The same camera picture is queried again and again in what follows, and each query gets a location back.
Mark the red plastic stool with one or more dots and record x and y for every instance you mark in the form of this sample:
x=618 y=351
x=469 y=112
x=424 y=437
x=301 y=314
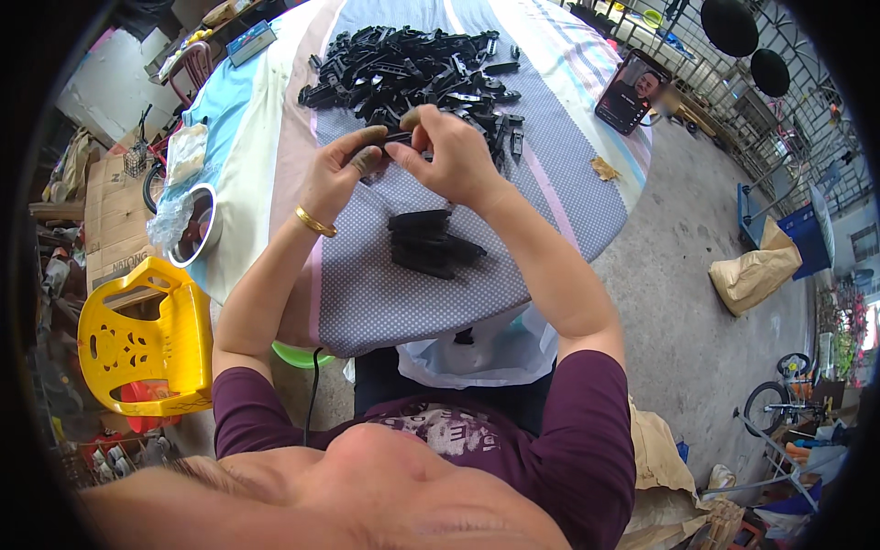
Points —
x=148 y=412

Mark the flowering plants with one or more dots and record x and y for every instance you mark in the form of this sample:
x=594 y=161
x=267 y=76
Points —
x=842 y=330

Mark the black plastic clip part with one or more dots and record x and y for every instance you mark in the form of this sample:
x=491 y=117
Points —
x=397 y=139

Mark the small red bicycle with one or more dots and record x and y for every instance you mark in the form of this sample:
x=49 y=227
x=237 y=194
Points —
x=152 y=161

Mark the steel bowl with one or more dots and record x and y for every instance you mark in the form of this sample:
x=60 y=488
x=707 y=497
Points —
x=205 y=230

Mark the person's right hand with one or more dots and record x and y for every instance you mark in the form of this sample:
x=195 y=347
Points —
x=457 y=165

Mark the shoe rack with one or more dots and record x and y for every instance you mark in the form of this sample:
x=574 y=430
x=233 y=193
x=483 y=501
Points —
x=117 y=460

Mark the person's left hand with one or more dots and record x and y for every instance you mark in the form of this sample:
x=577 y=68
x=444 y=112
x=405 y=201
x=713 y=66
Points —
x=328 y=180

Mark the large black round disc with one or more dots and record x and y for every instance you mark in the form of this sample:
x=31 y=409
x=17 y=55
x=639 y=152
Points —
x=729 y=26

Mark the metal gate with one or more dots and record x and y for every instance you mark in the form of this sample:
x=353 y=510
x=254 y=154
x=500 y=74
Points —
x=770 y=130

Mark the brown cardboard carton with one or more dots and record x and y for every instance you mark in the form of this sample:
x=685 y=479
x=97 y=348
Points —
x=113 y=220

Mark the person's legs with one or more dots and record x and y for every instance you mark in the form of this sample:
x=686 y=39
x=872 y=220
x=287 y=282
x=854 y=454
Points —
x=375 y=385

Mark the grey metal folding stand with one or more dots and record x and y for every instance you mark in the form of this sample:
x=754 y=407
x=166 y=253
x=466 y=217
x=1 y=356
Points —
x=777 y=460

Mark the crumpled brown paper sack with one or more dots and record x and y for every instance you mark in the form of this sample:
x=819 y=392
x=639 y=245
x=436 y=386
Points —
x=656 y=454

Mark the striped dotted table cloth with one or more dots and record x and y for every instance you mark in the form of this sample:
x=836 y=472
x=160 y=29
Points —
x=385 y=309

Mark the clear crumpled plastic bag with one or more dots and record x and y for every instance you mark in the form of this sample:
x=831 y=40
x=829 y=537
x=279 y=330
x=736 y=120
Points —
x=167 y=220

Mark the stack of assembled black pieces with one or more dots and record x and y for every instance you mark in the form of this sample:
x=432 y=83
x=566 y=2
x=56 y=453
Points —
x=430 y=244

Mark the black smartphone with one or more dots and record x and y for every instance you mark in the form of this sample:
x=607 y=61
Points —
x=629 y=93

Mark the maroon plastic chair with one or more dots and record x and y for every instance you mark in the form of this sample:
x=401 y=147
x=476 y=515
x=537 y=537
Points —
x=196 y=65

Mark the pile of black plastic pieces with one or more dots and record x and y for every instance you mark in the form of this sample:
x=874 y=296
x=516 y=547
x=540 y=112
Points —
x=412 y=69

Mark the small black round disc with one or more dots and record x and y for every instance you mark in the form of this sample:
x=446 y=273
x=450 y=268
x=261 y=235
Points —
x=770 y=72

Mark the blue hand cart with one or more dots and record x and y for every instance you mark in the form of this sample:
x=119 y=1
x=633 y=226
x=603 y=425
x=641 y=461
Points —
x=808 y=237

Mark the green plastic basin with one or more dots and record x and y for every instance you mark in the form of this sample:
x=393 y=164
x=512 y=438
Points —
x=295 y=356

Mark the blue flat box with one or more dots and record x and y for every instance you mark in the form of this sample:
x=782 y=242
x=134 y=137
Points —
x=251 y=42

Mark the black bicycle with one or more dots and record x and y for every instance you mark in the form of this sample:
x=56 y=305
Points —
x=777 y=405

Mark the person's body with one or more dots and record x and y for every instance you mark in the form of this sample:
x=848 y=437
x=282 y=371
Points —
x=584 y=447

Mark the cluttered side table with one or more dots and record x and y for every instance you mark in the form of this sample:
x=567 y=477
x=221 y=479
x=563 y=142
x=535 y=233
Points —
x=206 y=20

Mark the yellow plastic chair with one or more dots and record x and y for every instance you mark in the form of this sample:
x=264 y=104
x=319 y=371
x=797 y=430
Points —
x=175 y=337

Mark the white filled plastic bag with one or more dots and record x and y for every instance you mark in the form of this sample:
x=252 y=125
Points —
x=185 y=152

